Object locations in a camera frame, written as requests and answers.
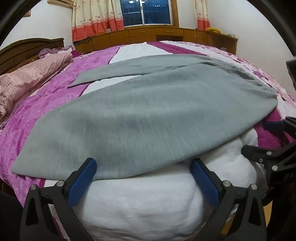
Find window with wooden frame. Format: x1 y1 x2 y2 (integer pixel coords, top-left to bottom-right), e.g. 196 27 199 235
120 0 178 27

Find wall air conditioner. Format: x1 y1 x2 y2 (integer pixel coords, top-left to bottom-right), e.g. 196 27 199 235
47 0 73 6

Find wooden cabinet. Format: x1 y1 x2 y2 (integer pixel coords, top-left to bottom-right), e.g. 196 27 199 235
73 25 238 55

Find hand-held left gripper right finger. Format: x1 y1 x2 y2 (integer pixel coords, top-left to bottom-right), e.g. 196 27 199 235
190 158 267 241

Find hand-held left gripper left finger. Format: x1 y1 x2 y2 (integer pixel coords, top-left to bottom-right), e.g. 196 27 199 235
20 158 97 241

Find pink quilt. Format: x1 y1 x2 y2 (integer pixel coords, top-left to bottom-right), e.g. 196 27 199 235
0 50 74 128

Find purple ruffled pillow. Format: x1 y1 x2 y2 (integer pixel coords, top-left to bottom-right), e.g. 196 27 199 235
38 45 80 59

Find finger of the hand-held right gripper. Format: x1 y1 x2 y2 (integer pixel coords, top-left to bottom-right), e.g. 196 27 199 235
241 142 296 172
264 116 296 142

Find grey pants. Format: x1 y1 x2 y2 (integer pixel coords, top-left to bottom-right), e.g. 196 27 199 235
12 54 278 181

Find dark wooden headboard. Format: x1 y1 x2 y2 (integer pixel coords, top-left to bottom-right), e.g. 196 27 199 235
0 38 65 76

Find purple white floral bedspread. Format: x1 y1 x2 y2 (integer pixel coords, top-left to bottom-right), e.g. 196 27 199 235
0 40 296 241

